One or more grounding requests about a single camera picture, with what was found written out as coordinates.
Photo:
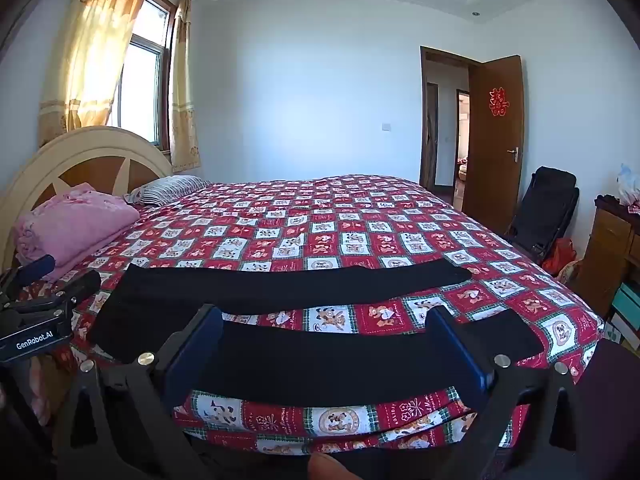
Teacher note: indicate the brown wooden door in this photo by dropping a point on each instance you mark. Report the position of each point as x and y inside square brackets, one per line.
[492, 175]

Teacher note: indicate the window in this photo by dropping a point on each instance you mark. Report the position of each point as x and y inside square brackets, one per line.
[142, 95]

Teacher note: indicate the person's right hand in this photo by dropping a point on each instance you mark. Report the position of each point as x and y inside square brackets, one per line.
[330, 467]

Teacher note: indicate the striped pillow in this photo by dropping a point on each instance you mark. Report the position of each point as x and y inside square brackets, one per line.
[165, 190]

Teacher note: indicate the red bag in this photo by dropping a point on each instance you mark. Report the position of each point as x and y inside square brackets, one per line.
[559, 255]

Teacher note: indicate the wooden cabinet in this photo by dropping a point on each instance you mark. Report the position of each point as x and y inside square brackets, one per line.
[607, 250]

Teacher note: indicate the black pants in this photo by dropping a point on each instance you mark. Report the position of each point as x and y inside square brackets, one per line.
[325, 360]

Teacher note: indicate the narrow yellow curtain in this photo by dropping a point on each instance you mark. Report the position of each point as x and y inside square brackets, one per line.
[184, 100]

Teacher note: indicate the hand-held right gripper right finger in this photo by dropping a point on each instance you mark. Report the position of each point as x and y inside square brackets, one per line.
[461, 357]

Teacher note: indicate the black suitcase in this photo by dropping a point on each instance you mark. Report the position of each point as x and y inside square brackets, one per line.
[542, 205]

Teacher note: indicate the patterned round cushion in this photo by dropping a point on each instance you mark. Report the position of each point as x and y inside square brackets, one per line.
[570, 272]

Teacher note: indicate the red paper door decoration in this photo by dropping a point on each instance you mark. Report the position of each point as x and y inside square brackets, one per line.
[499, 102]

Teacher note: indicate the folded pink blanket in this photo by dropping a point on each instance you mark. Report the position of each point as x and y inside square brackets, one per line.
[75, 222]

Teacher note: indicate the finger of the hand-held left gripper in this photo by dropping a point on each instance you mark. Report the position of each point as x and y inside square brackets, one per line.
[75, 286]
[36, 267]

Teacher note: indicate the wide yellow curtain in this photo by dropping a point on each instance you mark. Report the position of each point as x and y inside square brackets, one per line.
[92, 60]

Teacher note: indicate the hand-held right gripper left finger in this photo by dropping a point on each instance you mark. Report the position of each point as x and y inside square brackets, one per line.
[194, 360]

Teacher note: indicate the brown door frame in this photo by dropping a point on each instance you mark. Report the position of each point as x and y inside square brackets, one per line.
[424, 110]

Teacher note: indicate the red checked cartoon bed sheet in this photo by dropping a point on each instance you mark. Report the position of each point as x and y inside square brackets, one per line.
[325, 220]

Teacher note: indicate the teal box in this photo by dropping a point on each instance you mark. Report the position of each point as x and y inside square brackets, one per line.
[627, 305]

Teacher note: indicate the cream wooden headboard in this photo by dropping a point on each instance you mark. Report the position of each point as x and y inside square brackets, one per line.
[95, 149]

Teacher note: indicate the white plastic bag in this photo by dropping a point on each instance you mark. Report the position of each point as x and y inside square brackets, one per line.
[629, 182]

